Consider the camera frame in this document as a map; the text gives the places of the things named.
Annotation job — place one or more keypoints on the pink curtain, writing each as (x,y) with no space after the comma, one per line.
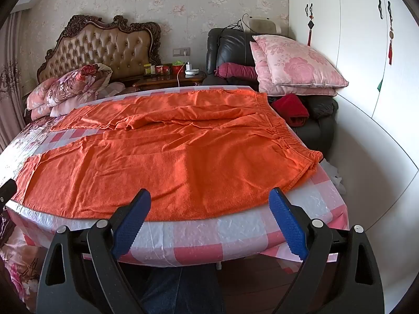
(11,109)

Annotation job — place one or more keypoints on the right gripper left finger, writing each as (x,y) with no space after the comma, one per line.
(81,272)

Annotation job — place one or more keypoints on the red box on nightstand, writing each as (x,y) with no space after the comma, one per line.
(177,69)

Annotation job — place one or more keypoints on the wooden nightstand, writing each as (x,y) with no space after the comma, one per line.
(169,81)

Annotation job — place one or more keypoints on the floral folded quilt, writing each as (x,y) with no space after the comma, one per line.
(57,96)

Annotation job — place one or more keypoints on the orange pants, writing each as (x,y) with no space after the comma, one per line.
(201,155)

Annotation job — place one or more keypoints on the wall power socket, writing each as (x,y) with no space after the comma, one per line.
(181,52)

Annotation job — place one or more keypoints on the maroon cushion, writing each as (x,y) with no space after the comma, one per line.
(233,70)

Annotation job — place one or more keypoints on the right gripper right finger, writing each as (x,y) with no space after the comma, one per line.
(339,272)

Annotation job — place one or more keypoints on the pink floral pillow top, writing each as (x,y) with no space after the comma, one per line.
(294,64)

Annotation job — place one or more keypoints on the beige massager on armchair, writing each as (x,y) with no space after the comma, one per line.
(261,26)

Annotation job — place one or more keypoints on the pink floral pillow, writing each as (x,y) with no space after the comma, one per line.
(294,64)
(265,81)

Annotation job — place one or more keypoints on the white round device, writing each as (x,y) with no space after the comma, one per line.
(192,72)

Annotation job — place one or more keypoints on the black leather armchair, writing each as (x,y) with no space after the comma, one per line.
(233,46)

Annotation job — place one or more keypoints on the red folded cloth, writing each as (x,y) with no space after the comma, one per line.
(291,109)

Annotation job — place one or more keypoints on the dark grey cloth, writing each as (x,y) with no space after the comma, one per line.
(321,106)

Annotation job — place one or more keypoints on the white wardrobe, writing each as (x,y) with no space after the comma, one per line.
(374,45)

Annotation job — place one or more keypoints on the pink checkered table cover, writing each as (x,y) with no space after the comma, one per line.
(174,244)

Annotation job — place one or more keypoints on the floral bed sheet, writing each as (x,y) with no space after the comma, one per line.
(24,263)

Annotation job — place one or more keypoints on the tufted brown headboard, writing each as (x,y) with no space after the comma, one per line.
(122,46)

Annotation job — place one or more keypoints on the pink floral pillow bottom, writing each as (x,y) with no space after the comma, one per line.
(265,81)

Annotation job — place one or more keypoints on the red chinese knot ornament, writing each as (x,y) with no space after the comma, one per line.
(310,25)

